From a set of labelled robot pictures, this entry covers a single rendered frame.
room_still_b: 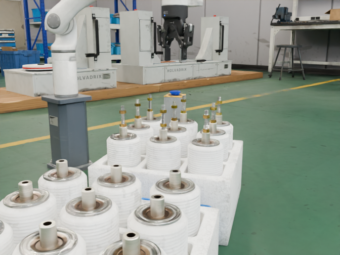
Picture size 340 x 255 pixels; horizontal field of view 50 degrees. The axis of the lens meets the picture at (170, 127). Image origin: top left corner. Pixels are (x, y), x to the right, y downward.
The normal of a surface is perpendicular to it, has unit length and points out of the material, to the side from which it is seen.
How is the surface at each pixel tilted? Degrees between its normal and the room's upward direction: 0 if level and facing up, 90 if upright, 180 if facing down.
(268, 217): 0
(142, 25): 90
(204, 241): 0
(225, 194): 90
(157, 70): 90
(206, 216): 0
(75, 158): 90
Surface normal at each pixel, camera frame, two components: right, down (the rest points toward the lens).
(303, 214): 0.00, -0.97
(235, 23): -0.70, 0.17
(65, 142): 0.00, 0.23
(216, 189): -0.27, 0.22
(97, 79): 0.71, 0.16
